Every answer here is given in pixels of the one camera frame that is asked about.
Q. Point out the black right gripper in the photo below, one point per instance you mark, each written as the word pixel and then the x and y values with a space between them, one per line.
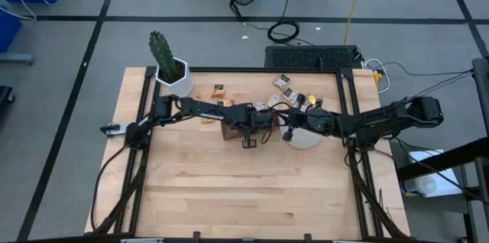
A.
pixel 317 120

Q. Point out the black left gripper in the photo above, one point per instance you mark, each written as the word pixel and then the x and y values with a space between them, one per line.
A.
pixel 252 118

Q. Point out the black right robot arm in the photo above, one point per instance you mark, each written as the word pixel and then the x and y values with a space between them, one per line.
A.
pixel 382 120

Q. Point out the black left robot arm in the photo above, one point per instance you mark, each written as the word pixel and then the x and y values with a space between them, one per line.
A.
pixel 206 111

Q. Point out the orange tea packet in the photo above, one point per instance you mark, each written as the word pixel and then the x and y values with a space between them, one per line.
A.
pixel 218 91
pixel 226 102

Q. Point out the yellow tea packet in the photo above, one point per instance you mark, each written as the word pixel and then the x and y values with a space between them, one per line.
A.
pixel 208 121

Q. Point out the round woven placemat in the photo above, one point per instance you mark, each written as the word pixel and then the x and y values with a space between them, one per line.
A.
pixel 305 143

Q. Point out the black perforated computer case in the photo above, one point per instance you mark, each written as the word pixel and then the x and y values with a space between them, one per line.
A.
pixel 309 57

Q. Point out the white hexagonal plant pot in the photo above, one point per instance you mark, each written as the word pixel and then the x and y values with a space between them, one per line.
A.
pixel 183 89

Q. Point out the yellow power plug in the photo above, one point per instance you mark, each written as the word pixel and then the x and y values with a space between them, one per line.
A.
pixel 377 78

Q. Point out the green cactus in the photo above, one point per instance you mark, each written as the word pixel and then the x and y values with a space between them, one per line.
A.
pixel 163 54

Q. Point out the black side desk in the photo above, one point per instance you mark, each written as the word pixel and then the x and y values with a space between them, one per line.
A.
pixel 439 161

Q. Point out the white paper sheet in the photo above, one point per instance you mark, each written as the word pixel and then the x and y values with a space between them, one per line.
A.
pixel 439 182

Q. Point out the grey metal cart base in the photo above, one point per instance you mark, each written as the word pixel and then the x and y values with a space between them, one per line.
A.
pixel 15 58

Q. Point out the black caster foot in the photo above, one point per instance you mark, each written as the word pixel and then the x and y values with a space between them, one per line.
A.
pixel 4 96

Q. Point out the small blue bin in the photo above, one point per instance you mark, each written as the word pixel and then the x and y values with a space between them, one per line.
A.
pixel 7 29

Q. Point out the black aluminium table frame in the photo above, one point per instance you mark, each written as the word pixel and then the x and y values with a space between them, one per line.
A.
pixel 267 70

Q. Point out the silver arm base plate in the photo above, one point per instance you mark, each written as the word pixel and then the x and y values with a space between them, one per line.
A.
pixel 118 127

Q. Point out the grey metal post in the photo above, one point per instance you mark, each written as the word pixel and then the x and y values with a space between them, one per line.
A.
pixel 482 82

